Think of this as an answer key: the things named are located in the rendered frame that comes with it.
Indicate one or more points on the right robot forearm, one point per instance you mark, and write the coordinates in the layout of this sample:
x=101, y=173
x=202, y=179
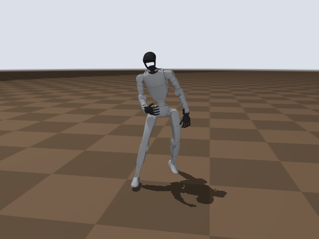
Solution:
x=142, y=103

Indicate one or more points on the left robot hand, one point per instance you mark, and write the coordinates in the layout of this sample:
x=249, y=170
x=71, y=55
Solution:
x=185, y=120

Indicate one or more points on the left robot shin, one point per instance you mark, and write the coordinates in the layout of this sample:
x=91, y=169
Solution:
x=174, y=153

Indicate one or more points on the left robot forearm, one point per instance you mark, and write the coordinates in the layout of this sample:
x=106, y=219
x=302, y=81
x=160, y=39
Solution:
x=183, y=101

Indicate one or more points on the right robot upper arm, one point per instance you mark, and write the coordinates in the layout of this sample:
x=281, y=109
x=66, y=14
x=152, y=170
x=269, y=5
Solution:
x=140, y=86

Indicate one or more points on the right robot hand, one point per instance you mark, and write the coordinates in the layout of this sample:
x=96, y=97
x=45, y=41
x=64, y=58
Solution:
x=149, y=110

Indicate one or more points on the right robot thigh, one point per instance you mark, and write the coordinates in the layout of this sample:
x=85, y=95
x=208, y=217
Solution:
x=149, y=125

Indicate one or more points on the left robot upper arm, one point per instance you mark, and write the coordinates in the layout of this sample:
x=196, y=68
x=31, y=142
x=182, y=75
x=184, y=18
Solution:
x=169, y=74

